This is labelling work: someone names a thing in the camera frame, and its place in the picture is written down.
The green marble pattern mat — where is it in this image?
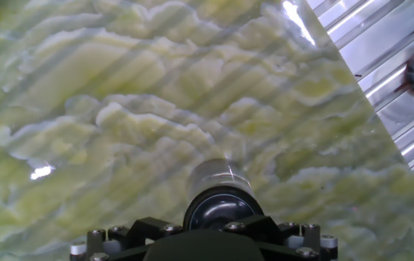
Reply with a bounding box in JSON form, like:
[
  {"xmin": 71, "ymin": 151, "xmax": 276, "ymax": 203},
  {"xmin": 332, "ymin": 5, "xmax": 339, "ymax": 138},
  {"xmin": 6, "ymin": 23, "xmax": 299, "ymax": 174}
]
[{"xmin": 0, "ymin": 0, "xmax": 414, "ymax": 261}]

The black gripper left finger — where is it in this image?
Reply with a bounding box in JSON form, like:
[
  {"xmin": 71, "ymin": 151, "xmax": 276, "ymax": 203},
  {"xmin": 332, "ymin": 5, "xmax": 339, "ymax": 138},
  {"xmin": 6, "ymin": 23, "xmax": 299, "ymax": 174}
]
[{"xmin": 69, "ymin": 216, "xmax": 184, "ymax": 261}]

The small clear glass jar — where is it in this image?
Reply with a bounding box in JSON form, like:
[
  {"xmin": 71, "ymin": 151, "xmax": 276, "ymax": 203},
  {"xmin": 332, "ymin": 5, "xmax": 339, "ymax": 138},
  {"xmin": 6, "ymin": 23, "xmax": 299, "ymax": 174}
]
[{"xmin": 186, "ymin": 157, "xmax": 257, "ymax": 199}]

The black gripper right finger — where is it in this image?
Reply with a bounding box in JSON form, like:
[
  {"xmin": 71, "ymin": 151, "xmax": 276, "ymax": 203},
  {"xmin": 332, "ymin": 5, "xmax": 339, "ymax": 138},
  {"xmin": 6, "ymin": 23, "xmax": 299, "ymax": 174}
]
[{"xmin": 224, "ymin": 215, "xmax": 339, "ymax": 261}]

